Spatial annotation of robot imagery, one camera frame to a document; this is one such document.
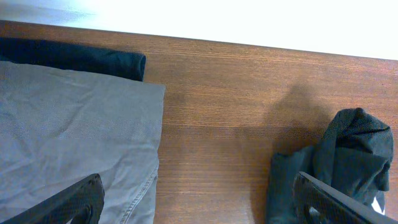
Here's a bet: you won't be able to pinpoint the folded grey shorts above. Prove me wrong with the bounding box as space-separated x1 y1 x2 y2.
1 61 165 223

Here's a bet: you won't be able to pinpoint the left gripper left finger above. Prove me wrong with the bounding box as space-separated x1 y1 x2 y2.
2 174 104 224

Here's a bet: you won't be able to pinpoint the dark blue folded garment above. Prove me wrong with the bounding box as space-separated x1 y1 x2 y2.
1 37 146 82

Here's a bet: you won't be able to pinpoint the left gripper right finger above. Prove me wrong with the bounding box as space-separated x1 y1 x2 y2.
293 172 397 224

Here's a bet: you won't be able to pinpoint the dark green Nike t-shirt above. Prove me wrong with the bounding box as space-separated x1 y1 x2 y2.
266 108 394 223

